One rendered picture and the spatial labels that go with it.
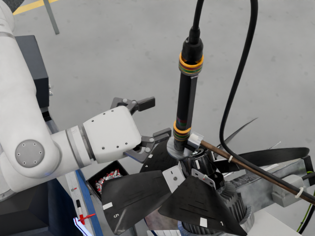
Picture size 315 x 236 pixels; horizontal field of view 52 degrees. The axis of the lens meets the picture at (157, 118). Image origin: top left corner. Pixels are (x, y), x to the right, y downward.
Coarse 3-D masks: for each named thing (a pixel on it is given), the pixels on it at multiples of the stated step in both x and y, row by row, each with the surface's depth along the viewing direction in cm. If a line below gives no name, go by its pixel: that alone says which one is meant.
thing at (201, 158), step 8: (192, 152) 112; (200, 152) 108; (208, 152) 106; (184, 160) 106; (192, 160) 104; (200, 160) 104; (208, 160) 105; (184, 168) 107; (192, 168) 105; (200, 168) 105; (208, 168) 106; (216, 168) 108; (184, 176) 110; (208, 176) 106; (216, 176) 111; (216, 184) 106
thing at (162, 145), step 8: (160, 144) 140; (152, 152) 140; (160, 152) 135; (152, 160) 136; (160, 160) 131; (168, 160) 127; (176, 160) 123; (144, 168) 137; (152, 168) 133; (160, 168) 129; (168, 168) 125
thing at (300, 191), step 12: (252, 0) 41; (252, 12) 42; (252, 24) 44; (252, 36) 45; (240, 60) 50; (240, 72) 52; (228, 108) 61; (252, 168) 73; (276, 180) 72; (300, 192) 70
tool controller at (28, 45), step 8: (16, 40) 134; (24, 40) 135; (32, 40) 136; (24, 48) 132; (32, 48) 134; (24, 56) 130; (32, 56) 131; (40, 56) 132; (32, 64) 128; (40, 64) 129; (32, 72) 126; (40, 72) 127; (40, 80) 126; (48, 80) 130; (40, 88) 130; (48, 88) 132; (40, 96) 133; (48, 96) 136; (40, 104) 137; (48, 104) 140
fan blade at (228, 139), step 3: (252, 120) 125; (243, 126) 124; (240, 129) 126; (234, 132) 121; (237, 132) 126; (231, 135) 120; (234, 135) 129; (228, 138) 120; (231, 138) 127; (225, 141) 121; (228, 141) 128; (219, 144) 120; (222, 147) 125
